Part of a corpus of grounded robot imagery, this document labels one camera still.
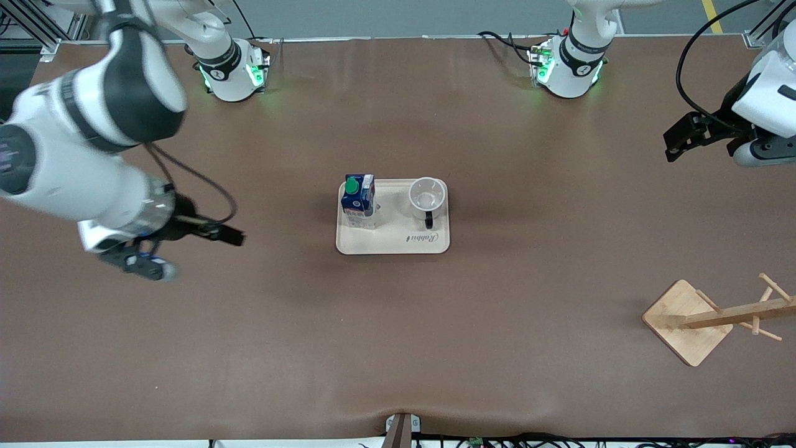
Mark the wooden mug stand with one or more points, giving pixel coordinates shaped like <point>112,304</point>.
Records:
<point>684,323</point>

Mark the beige rectangular tray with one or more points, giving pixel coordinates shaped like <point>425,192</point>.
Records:
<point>393,239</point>

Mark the metal table edge bracket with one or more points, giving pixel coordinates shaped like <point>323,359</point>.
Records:
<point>401,430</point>

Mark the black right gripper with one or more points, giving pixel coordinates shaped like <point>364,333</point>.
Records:
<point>184,222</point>

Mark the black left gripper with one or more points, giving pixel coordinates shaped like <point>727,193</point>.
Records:
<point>723,117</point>

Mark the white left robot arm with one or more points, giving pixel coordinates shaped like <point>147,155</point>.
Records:
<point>575,62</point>

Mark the aluminium frame profile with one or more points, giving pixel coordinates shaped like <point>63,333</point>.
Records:
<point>762,28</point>
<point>31,25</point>

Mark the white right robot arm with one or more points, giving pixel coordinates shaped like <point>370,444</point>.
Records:
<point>93,124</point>

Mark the blue milk carton green cap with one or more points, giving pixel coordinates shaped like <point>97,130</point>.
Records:
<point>359,202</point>

